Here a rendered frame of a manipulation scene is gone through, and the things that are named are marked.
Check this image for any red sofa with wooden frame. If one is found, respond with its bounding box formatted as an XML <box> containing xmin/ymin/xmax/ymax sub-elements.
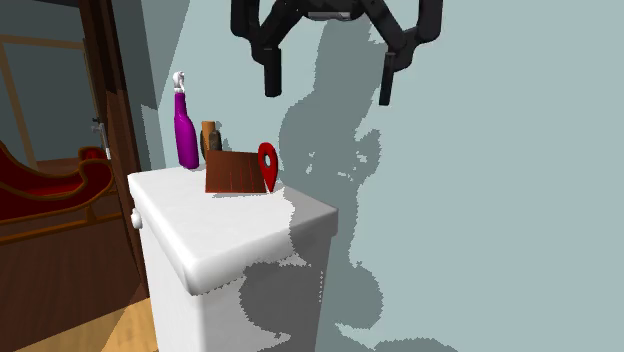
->
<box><xmin>0</xmin><ymin>140</ymin><xmax>119</xmax><ymax>241</ymax></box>

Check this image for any purple spray bottle white nozzle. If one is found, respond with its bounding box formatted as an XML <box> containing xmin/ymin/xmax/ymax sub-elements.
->
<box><xmin>172</xmin><ymin>70</ymin><xmax>201</xmax><ymax>171</ymax></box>

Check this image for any dark brush with orange handle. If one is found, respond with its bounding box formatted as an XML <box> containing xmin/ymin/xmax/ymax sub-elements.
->
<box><xmin>199</xmin><ymin>120</ymin><xmax>224</xmax><ymax>160</ymax></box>

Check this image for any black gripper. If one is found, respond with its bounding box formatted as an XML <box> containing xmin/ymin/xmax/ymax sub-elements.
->
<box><xmin>230</xmin><ymin>0</ymin><xmax>444</xmax><ymax>107</ymax></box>

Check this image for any brown wooden door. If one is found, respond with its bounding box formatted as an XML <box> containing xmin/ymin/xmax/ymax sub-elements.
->
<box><xmin>77</xmin><ymin>0</ymin><xmax>150</xmax><ymax>299</ymax></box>

